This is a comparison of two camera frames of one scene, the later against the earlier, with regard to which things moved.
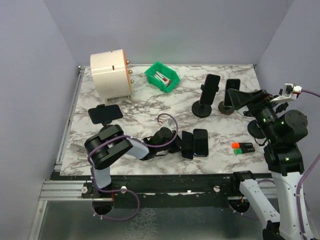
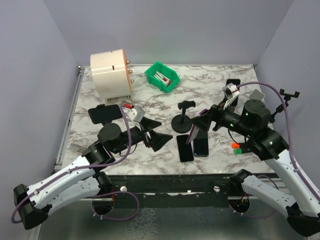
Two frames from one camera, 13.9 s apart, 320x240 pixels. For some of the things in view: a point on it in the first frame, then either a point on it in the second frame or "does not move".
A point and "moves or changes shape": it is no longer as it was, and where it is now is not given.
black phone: x=200 y=142 does not move
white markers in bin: x=163 y=79 does not move
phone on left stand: x=105 y=113 does not move
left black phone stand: x=106 y=125 does not move
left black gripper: x=178 y=145 → x=157 y=139
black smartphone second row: x=187 y=145 moves or changes shape
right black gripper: x=240 y=98 → x=203 y=121
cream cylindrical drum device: x=110 y=74 does not move
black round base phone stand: x=201 y=110 → x=182 y=123
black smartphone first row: x=211 y=87 → x=194 y=129
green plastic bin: x=162 y=76 does not move
